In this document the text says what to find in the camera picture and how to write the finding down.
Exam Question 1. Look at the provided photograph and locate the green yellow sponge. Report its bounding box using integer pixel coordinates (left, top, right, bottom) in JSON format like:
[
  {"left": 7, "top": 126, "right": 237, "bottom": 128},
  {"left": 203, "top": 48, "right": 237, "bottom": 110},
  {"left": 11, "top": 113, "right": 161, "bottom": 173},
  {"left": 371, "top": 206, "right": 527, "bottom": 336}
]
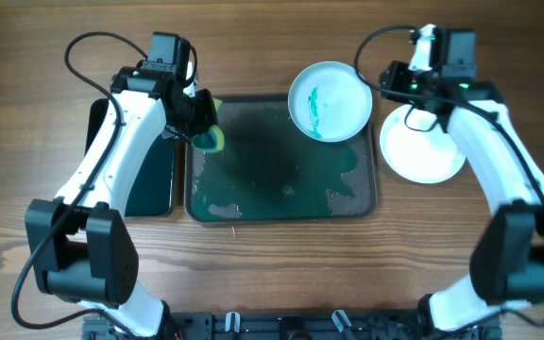
[{"left": 191, "top": 124, "right": 225, "bottom": 153}]

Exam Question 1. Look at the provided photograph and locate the white plate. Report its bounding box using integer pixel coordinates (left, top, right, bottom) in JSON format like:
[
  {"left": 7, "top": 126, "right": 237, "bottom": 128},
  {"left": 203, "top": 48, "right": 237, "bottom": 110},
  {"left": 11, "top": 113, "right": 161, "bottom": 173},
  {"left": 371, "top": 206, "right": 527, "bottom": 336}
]
[
  {"left": 379, "top": 103, "right": 468, "bottom": 184},
  {"left": 287, "top": 61, "right": 373, "bottom": 143},
  {"left": 381, "top": 137, "right": 466, "bottom": 184}
]

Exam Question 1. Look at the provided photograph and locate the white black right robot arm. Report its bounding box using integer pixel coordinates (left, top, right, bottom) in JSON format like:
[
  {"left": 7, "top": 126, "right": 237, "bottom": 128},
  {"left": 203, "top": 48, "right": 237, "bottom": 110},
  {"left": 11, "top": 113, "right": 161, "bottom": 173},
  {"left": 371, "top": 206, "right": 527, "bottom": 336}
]
[{"left": 376, "top": 24, "right": 544, "bottom": 339}]

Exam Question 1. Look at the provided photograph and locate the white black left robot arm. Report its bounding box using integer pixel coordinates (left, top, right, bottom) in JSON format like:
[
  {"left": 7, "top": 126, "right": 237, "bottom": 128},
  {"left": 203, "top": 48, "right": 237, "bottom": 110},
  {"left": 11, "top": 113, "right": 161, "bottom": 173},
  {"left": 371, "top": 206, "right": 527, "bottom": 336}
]
[{"left": 19, "top": 32, "right": 225, "bottom": 339}]

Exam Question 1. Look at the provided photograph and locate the black water tray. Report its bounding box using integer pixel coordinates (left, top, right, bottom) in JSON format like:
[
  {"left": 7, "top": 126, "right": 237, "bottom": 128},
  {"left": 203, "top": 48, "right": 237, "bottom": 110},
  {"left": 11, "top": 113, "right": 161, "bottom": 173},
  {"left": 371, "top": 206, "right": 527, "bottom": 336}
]
[{"left": 77, "top": 93, "right": 175, "bottom": 217}]

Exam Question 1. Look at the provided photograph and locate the grey metal tray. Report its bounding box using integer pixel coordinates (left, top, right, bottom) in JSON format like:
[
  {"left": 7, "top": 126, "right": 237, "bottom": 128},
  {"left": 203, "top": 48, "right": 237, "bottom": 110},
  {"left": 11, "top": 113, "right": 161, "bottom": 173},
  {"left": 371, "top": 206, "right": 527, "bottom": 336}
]
[{"left": 183, "top": 93, "right": 378, "bottom": 225}]

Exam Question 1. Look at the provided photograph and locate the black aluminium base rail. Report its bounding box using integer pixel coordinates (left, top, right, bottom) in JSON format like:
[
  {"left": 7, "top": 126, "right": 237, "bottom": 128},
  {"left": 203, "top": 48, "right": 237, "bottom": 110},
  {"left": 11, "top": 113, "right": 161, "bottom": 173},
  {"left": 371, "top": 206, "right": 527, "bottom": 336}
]
[{"left": 81, "top": 309, "right": 503, "bottom": 340}]

